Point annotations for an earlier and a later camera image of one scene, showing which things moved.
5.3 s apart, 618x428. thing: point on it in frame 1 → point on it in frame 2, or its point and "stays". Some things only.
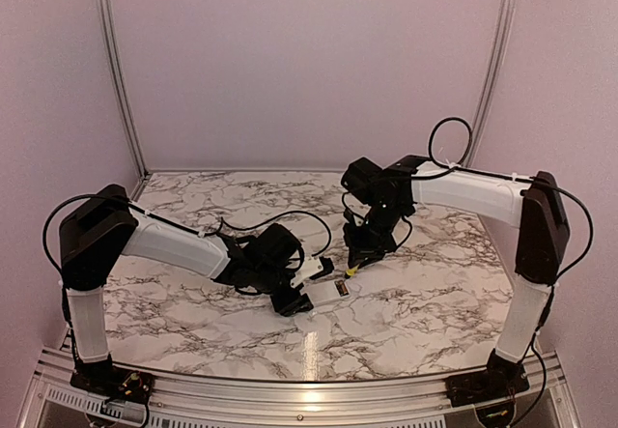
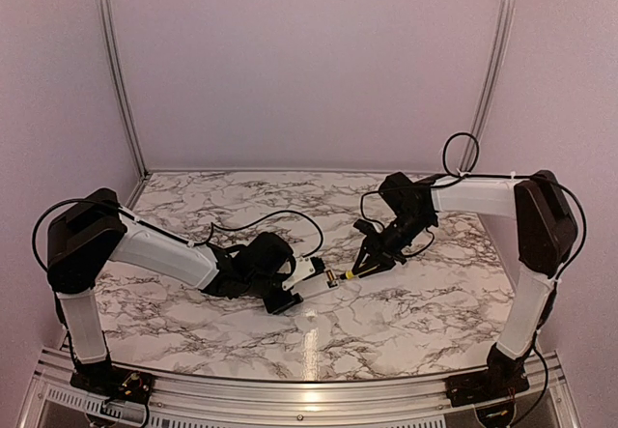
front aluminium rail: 250,403 stays
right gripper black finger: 352,258 → 366,248
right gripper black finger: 372,257 → 383,266
